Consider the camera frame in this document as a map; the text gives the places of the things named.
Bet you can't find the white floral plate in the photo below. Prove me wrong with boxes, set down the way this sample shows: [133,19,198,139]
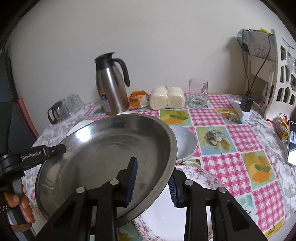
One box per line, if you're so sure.
[132,182,215,241]

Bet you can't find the white plain bowl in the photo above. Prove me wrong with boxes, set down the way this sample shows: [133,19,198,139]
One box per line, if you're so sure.
[67,120,94,136]

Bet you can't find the person's left hand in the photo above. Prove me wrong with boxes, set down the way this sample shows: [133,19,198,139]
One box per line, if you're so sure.
[4,185,35,223]

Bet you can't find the pale blue bowl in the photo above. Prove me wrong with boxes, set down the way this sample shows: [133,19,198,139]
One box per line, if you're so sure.
[169,125,197,164]

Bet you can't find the checkered picture tablecloth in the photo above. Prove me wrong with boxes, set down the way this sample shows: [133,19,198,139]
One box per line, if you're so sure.
[21,93,296,241]

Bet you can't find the orange snack packet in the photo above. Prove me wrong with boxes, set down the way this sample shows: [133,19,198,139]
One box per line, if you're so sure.
[128,90,149,110]

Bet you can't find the glass cups with black holder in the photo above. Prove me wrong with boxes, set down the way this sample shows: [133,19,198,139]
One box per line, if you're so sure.
[47,94,85,125]

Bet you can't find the pack of white buns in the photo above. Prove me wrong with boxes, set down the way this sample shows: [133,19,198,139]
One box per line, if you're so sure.
[149,86,185,110]

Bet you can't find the clear glass mug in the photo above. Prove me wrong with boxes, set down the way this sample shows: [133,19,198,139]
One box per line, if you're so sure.
[188,78,208,108]

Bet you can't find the steel thermos jug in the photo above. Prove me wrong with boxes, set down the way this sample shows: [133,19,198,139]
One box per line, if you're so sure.
[95,52,130,115]

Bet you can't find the black power adapter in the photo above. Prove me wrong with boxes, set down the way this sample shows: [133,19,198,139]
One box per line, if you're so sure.
[240,92,254,112]

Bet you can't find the colourful candy packet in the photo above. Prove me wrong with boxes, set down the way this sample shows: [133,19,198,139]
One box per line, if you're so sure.
[273,116,288,141]

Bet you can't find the smartphone on stand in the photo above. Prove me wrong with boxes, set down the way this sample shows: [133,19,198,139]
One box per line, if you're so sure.
[287,120,296,166]

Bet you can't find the white paper box on shelf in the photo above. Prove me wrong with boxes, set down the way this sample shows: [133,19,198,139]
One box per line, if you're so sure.
[243,30,276,62]

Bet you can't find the black charger cable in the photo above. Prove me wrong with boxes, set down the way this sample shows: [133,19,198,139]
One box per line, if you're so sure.
[241,29,275,95]

